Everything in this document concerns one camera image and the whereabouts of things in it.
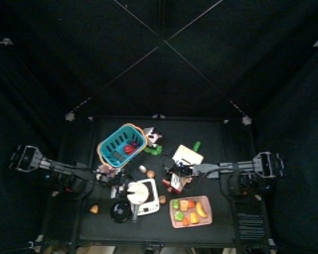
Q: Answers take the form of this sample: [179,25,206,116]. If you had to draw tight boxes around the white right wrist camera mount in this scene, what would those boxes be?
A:
[170,174,182,191]

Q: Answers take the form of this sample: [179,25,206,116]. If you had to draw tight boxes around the white toy kitchen scale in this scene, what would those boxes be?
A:
[129,178,162,217]

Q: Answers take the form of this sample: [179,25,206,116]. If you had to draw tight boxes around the yellow orange toy food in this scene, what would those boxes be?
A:
[189,211,202,225]

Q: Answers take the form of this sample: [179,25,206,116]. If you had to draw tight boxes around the teal basket with orange rim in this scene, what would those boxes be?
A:
[95,123,149,170]

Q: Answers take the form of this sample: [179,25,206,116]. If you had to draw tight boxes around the pink plastic tray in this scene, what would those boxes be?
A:
[169,195,214,229]

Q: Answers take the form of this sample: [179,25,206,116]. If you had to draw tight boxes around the white text table sticker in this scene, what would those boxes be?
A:
[237,212,266,242]

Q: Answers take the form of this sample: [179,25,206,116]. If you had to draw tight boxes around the yellow toy banana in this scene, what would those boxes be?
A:
[195,201,210,219]

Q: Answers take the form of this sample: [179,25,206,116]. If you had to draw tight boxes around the white black cow toy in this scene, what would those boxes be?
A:
[143,126,165,144]

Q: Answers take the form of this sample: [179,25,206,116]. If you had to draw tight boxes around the red and cream toy toaster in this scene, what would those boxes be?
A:
[163,144,206,195]

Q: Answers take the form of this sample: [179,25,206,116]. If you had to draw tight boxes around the green toy vegetable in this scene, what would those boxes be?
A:
[143,145,165,157]

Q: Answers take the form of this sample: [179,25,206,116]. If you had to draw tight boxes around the red toy in basket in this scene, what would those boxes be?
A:
[123,144,138,155]

